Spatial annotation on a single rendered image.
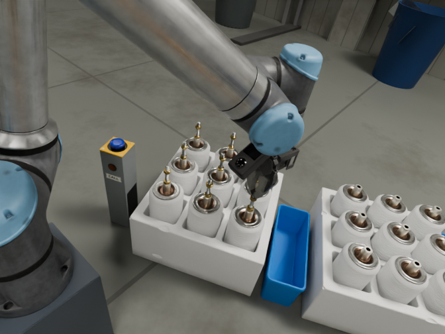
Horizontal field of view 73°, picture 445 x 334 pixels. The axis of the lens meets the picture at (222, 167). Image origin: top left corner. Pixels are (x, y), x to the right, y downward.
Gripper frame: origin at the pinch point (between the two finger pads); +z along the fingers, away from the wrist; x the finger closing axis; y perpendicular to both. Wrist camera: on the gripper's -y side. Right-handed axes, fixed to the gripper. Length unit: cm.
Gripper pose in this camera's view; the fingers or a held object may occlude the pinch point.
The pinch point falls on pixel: (253, 193)
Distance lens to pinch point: 74.6
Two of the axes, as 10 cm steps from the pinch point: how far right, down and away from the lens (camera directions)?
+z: -1.4, 7.5, 6.5
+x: -5.9, -5.9, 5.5
